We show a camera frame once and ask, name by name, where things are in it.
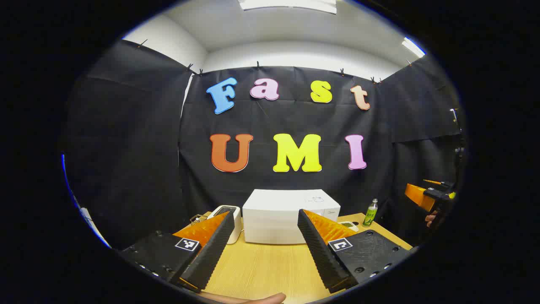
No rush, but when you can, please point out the white microwave oven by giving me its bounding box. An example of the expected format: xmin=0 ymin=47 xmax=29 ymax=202
xmin=242 ymin=189 xmax=341 ymax=244

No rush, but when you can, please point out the small ceiling light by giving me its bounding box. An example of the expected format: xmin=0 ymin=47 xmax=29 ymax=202
xmin=402 ymin=37 xmax=426 ymax=58

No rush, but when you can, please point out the white toaster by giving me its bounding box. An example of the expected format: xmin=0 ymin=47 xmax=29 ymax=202
xmin=207 ymin=205 xmax=242 ymax=244

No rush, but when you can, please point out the large ceiling light panel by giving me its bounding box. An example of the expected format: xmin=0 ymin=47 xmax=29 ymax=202
xmin=238 ymin=0 xmax=338 ymax=14

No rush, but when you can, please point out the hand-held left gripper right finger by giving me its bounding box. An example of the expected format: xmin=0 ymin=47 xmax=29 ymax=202
xmin=297 ymin=209 xmax=412 ymax=294

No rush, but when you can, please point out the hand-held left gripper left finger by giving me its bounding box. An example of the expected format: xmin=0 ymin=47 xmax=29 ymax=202
xmin=119 ymin=210 xmax=235 ymax=293

